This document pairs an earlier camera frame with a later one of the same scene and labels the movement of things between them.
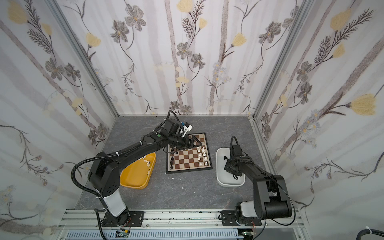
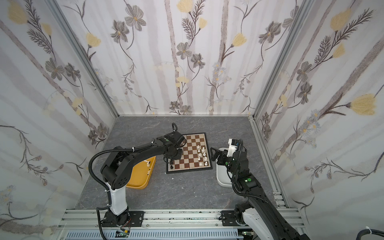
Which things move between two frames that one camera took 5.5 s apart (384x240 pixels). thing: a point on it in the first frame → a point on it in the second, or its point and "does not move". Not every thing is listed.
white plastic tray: (225, 179) does not move
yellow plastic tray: (136, 175) does not move
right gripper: (233, 163) → (222, 157)
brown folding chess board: (197, 158) does not move
